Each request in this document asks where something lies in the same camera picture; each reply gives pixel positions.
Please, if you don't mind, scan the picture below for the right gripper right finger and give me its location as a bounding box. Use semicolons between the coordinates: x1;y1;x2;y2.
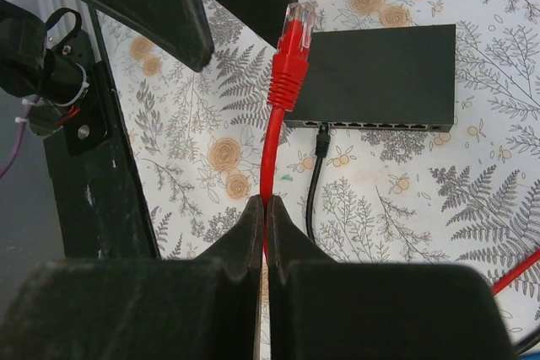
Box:
267;196;516;359

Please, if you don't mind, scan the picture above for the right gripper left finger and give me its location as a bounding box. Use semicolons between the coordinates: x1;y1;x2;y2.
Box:
1;196;264;359

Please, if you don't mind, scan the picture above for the red ethernet cable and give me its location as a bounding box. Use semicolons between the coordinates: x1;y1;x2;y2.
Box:
491;248;540;296
259;3;318;264

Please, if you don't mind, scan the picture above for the black ethernet cable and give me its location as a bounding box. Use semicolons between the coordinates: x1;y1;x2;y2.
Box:
304;121;332;243

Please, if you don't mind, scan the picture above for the black network switch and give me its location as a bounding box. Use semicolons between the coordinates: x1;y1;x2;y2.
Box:
284;24;456;132

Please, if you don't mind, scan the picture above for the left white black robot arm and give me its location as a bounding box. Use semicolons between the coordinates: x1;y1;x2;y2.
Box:
1;0;297;105

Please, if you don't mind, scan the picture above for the floral tablecloth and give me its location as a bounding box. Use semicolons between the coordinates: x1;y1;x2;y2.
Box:
99;0;539;283

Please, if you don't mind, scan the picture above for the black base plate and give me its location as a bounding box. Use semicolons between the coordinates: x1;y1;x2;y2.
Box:
44;9;160;259

